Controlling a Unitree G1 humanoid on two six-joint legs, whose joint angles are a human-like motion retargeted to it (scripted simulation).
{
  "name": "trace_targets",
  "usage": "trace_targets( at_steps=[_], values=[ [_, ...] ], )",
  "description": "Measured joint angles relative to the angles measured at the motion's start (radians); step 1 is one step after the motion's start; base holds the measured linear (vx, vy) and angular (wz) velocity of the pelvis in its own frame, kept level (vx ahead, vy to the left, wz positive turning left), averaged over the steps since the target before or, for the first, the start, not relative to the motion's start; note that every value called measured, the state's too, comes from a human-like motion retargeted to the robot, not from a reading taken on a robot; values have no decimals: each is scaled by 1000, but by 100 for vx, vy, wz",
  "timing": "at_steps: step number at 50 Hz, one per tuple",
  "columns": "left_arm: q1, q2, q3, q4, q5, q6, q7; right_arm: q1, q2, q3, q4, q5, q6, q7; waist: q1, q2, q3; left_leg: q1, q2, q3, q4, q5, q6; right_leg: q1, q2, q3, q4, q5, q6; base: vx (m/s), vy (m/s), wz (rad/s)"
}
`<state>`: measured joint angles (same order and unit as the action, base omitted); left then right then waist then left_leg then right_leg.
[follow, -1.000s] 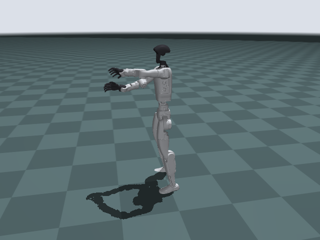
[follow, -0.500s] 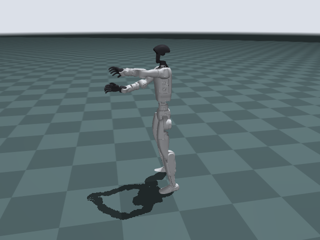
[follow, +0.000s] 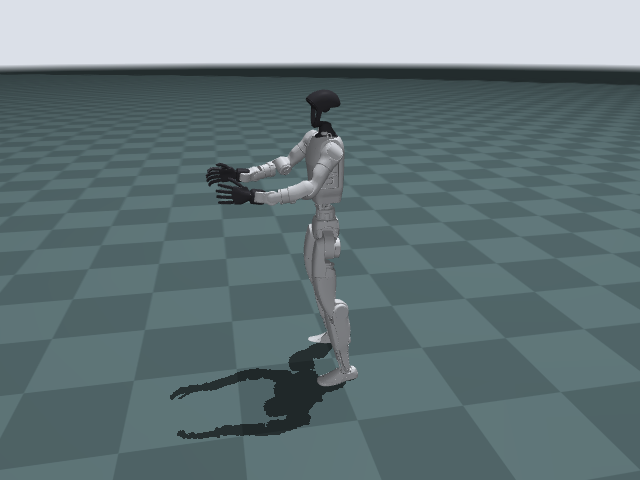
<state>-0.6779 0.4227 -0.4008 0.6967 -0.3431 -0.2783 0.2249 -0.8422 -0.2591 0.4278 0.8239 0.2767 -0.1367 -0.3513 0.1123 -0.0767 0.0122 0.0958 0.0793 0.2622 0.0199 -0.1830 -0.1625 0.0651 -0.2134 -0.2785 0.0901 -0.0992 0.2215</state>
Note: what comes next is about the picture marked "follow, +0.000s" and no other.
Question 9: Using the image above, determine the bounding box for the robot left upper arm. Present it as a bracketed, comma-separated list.
[301, 141, 343, 200]

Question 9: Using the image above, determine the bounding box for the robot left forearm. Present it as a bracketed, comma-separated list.
[254, 181, 313, 206]

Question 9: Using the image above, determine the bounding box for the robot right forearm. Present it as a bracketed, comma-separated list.
[239, 156, 282, 183]

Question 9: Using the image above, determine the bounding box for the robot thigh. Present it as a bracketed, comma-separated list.
[311, 231, 349, 319]
[304, 223, 315, 285]

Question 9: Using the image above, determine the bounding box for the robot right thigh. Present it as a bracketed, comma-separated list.
[304, 223, 315, 285]

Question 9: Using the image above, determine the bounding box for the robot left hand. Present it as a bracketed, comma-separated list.
[216, 178, 266, 205]

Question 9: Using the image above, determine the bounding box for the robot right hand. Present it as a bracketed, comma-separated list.
[206, 163, 250, 187]

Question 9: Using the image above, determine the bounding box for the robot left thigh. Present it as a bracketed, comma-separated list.
[311, 231, 349, 319]

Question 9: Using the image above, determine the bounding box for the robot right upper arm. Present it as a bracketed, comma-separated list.
[274, 130, 318, 175]

